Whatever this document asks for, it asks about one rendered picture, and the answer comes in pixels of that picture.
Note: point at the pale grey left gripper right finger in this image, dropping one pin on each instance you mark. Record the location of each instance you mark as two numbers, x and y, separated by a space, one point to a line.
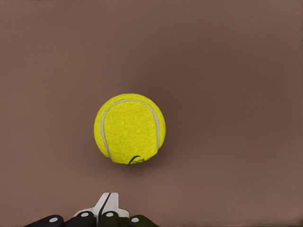
113 203

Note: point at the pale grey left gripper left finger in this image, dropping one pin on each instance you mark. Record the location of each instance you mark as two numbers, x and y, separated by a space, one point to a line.
100 204

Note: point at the yellow tennis ball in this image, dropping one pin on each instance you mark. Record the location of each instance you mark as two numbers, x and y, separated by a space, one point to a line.
129 128

